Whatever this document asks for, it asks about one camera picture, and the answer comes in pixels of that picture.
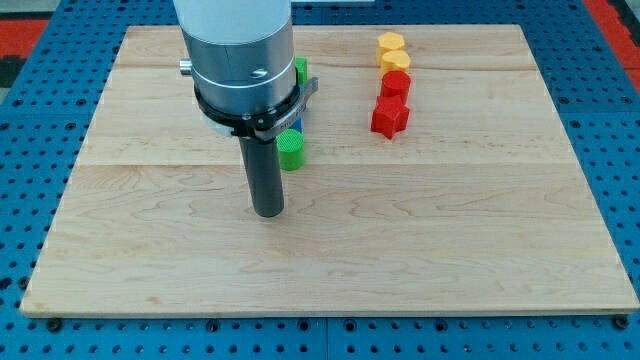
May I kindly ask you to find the yellow heart block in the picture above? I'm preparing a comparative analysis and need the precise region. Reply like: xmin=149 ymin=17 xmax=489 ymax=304
xmin=379 ymin=50 xmax=411 ymax=77

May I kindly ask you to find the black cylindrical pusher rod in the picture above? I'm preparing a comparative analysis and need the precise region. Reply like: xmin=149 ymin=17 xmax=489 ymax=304
xmin=239 ymin=138 xmax=284 ymax=218

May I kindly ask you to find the yellow hexagon block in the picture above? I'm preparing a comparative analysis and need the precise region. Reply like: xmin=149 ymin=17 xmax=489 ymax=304
xmin=376 ymin=32 xmax=405 ymax=65

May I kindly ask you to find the red star block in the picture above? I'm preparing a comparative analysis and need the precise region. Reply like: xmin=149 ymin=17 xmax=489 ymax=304
xmin=370 ymin=95 xmax=410 ymax=139

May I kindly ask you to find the green cylinder block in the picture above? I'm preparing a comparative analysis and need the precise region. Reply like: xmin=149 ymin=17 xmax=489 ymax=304
xmin=276 ymin=129 xmax=306 ymax=171

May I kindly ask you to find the blue block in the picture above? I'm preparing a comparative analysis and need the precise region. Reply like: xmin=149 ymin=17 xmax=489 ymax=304
xmin=290 ymin=117 xmax=304 ymax=134

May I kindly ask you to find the green block behind arm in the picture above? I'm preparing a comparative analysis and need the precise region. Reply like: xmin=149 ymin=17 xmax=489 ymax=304
xmin=295 ymin=57 xmax=308 ymax=85

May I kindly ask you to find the red cylinder block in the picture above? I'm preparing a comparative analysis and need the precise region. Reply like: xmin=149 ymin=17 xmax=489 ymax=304
xmin=380 ymin=70 xmax=411 ymax=104

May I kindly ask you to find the black clamp ring with bracket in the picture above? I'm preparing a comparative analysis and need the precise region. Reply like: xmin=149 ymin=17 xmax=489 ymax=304
xmin=193 ymin=76 xmax=320 ymax=143

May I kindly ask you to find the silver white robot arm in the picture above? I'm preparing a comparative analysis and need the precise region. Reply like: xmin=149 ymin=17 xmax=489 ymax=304
xmin=174 ymin=0 xmax=297 ymax=115

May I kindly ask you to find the wooden board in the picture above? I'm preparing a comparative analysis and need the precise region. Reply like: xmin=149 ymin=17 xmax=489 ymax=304
xmin=21 ymin=25 xmax=639 ymax=318

